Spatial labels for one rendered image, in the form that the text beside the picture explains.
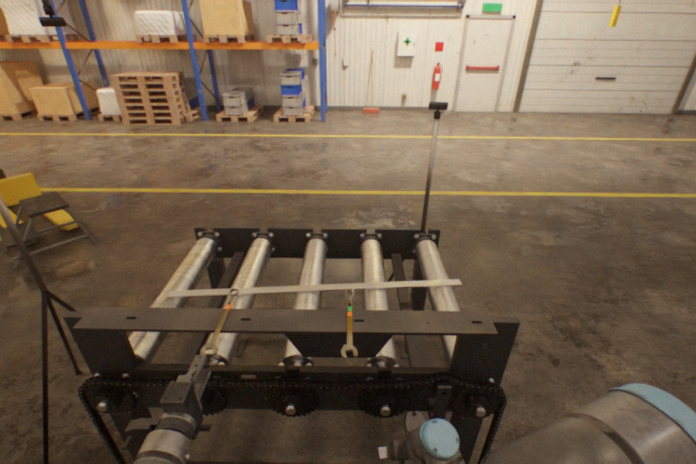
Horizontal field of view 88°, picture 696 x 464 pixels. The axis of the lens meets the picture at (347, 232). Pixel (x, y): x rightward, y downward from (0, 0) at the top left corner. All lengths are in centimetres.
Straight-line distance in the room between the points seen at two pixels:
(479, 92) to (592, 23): 281
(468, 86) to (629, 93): 412
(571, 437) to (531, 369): 222
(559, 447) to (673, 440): 12
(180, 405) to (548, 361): 238
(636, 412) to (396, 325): 63
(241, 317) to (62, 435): 171
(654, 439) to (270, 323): 84
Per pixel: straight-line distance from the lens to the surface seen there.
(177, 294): 169
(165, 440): 86
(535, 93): 1090
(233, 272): 198
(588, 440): 52
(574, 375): 283
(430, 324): 108
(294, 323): 106
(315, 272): 168
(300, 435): 223
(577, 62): 1122
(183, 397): 88
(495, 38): 1033
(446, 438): 105
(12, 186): 575
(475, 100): 1039
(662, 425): 58
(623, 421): 56
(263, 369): 127
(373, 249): 184
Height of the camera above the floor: 190
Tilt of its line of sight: 30 degrees down
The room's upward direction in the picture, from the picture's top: straight up
